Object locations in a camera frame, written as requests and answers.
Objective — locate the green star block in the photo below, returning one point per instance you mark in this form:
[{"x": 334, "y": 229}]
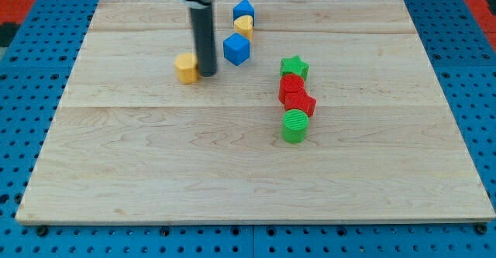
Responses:
[{"x": 294, "y": 65}]

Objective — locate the wooden board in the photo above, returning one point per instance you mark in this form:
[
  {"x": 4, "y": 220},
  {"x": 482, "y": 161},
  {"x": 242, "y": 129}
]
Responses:
[{"x": 131, "y": 145}]

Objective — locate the green cylinder block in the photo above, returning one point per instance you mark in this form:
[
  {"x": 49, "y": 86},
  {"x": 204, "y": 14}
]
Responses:
[{"x": 294, "y": 126}]

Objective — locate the red cylinder block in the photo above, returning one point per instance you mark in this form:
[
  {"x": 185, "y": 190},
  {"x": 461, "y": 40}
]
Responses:
[{"x": 289, "y": 83}]

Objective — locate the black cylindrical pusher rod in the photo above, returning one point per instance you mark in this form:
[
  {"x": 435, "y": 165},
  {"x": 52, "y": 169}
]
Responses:
[{"x": 203, "y": 26}]

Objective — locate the yellow hexagon block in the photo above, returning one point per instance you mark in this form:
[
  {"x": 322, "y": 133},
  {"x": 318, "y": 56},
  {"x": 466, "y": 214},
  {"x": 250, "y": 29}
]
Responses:
[{"x": 186, "y": 68}]

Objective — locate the blue pentagon block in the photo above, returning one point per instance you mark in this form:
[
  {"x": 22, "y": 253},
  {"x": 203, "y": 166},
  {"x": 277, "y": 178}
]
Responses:
[{"x": 243, "y": 8}]

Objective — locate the red star block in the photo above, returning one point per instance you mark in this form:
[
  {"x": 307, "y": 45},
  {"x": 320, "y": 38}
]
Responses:
[{"x": 300, "y": 100}]

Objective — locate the blue cube block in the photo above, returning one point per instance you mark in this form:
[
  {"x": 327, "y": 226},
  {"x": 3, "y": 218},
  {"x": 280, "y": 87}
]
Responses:
[{"x": 236, "y": 49}]

